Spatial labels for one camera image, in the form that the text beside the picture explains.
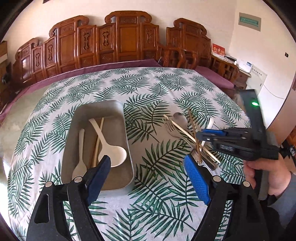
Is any bamboo chopstick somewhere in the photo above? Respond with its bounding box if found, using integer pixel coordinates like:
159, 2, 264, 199
163, 114, 220, 163
188, 109, 202, 165

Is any white plastic utensil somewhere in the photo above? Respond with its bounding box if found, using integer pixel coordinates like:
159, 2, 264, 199
200, 118, 214, 149

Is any metal fork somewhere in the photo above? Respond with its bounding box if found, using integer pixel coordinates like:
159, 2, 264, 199
163, 115, 202, 165

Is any right hand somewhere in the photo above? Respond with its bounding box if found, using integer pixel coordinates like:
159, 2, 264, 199
243, 154, 292, 197

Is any leaf pattern tablecloth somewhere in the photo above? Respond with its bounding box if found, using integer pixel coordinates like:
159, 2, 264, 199
6, 67, 251, 241

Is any grey jacket sleeve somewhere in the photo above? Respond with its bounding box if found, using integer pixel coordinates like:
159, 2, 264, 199
265, 173, 295, 240

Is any wooden side table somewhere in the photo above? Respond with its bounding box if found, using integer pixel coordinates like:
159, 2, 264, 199
234, 69, 251, 90

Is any purple armchair cushion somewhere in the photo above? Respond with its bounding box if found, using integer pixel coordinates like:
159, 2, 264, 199
195, 66, 234, 89

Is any cream chopstick in tray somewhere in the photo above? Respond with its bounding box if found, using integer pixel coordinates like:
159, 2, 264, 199
92, 118, 104, 167

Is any white device on table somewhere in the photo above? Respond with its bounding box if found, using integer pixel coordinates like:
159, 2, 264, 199
237, 60, 253, 73

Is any large white plastic spoon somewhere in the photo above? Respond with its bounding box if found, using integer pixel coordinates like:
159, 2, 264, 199
89, 118, 127, 168

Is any red card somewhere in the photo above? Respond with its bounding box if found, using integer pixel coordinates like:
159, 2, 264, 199
212, 43, 225, 57

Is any grey rectangular tray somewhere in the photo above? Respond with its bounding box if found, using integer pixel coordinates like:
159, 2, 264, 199
61, 100, 134, 197

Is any carved wooden armchair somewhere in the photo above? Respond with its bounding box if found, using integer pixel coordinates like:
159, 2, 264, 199
166, 18, 239, 83

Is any carved wooden sofa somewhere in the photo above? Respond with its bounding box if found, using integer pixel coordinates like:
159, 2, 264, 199
11, 10, 188, 88

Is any green wall sign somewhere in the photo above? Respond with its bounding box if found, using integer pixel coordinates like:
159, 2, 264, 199
238, 13, 261, 32

